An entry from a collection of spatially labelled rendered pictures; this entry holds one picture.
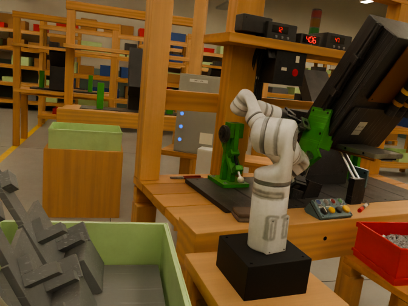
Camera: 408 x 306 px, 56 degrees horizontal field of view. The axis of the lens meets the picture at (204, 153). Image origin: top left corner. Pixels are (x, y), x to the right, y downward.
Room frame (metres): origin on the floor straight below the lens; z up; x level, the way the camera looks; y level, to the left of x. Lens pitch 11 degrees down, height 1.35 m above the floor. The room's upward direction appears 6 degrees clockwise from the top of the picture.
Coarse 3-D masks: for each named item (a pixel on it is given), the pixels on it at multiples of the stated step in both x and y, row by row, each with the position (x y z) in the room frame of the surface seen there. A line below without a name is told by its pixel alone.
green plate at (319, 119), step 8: (312, 112) 1.64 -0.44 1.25; (320, 112) 1.60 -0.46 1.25; (328, 112) 1.56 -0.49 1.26; (312, 120) 1.62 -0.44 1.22; (320, 120) 1.58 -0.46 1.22; (328, 120) 1.55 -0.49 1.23; (312, 128) 1.60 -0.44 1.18; (320, 128) 1.56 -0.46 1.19; (328, 128) 1.57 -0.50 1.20; (304, 136) 1.62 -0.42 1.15; (312, 136) 1.58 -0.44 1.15; (320, 136) 1.54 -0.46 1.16; (328, 136) 1.57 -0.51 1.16; (304, 144) 1.60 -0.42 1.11; (312, 144) 1.56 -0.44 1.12; (320, 144) 1.54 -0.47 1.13; (328, 144) 1.57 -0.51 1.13
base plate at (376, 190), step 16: (208, 192) 1.46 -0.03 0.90; (224, 192) 1.48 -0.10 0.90; (240, 192) 1.50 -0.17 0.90; (320, 192) 1.63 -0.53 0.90; (336, 192) 1.66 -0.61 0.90; (368, 192) 1.72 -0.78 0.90; (384, 192) 1.76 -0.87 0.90; (400, 192) 1.79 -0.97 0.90; (224, 208) 1.31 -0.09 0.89; (288, 208) 1.37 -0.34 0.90
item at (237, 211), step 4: (236, 208) 1.22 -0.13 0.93; (240, 208) 1.22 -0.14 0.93; (244, 208) 1.23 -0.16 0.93; (248, 208) 1.23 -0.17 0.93; (232, 212) 1.23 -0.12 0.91; (236, 212) 1.19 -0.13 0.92; (240, 212) 1.18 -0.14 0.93; (244, 212) 1.18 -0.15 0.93; (248, 212) 1.19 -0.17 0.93; (236, 216) 1.19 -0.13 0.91; (240, 216) 1.17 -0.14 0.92; (244, 216) 1.17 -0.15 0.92; (248, 216) 1.18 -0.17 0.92; (240, 220) 1.17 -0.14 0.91; (244, 220) 1.17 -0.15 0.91; (248, 220) 1.17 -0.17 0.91
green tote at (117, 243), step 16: (0, 224) 0.85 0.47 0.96; (16, 224) 0.86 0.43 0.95; (96, 224) 0.91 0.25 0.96; (112, 224) 0.91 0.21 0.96; (128, 224) 0.92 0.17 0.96; (144, 224) 0.93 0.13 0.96; (160, 224) 0.94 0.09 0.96; (96, 240) 0.91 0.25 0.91; (112, 240) 0.92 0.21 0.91; (128, 240) 0.92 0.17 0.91; (144, 240) 0.93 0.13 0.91; (160, 240) 0.94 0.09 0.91; (112, 256) 0.92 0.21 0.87; (128, 256) 0.93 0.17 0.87; (144, 256) 0.93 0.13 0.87; (160, 256) 0.94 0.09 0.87; (176, 256) 0.77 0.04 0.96; (160, 272) 0.92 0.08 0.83; (176, 272) 0.71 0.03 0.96; (176, 288) 0.69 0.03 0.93; (176, 304) 0.67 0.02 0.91
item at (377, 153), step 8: (336, 144) 1.61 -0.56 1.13; (344, 144) 1.60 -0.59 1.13; (352, 144) 1.62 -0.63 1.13; (360, 144) 1.65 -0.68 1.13; (344, 152) 1.57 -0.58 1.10; (352, 152) 1.53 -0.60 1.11; (360, 152) 1.49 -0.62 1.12; (368, 152) 1.46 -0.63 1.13; (376, 152) 1.47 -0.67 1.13; (384, 152) 1.49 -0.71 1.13; (392, 152) 1.52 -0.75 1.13
